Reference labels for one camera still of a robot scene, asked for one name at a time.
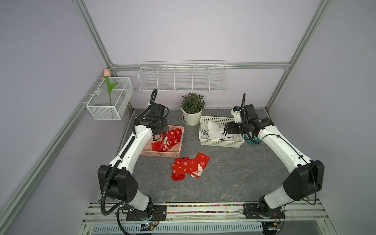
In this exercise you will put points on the red snowman sock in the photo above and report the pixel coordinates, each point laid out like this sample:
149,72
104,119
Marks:
170,140

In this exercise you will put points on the red patterned sock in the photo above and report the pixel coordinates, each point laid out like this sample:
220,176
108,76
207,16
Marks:
158,146
183,166

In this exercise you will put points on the white sock two black stripes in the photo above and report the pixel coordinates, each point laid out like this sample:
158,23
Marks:
215,131

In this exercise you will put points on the pink artificial tulip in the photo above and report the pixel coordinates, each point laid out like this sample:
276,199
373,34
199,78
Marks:
110,86

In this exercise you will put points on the white mesh wall box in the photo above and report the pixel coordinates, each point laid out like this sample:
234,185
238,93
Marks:
99,104

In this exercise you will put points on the pink perforated plastic basket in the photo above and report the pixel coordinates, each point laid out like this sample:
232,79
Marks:
172,153

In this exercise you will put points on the green potted plant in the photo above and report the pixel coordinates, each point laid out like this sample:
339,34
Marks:
193,103

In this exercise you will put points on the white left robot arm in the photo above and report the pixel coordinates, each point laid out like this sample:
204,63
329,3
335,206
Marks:
119,189

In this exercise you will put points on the white wire wall shelf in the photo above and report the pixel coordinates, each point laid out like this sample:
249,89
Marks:
183,77

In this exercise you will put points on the red santa sock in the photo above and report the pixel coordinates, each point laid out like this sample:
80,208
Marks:
202,163

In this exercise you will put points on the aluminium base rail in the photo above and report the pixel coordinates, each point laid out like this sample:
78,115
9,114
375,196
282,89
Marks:
215,212

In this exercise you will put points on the white perforated plastic basket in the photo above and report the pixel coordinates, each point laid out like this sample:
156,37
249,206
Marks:
234,141

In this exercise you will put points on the green white garden glove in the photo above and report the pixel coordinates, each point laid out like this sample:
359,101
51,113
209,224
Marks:
254,141

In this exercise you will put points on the white plant pot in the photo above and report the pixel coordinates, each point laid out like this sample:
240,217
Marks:
191,119

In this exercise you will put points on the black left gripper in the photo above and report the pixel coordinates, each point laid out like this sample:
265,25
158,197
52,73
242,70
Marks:
165,127

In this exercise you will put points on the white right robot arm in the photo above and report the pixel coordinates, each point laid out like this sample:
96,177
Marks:
305,175

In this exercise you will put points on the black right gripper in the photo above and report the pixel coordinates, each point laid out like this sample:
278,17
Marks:
230,129

